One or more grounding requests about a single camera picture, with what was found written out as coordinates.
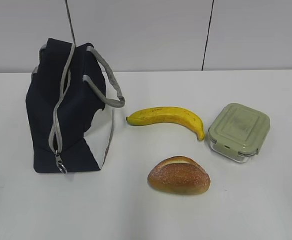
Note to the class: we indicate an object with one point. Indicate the yellow banana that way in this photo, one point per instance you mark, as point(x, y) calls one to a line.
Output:
point(168, 114)

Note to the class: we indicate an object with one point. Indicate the brown bread roll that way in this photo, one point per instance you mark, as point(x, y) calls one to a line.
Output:
point(179, 175)

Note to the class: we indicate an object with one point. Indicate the navy blue lunch bag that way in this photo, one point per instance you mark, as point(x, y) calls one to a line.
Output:
point(70, 107)

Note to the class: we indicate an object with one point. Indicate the green lid glass container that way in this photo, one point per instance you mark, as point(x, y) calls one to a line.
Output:
point(238, 132)

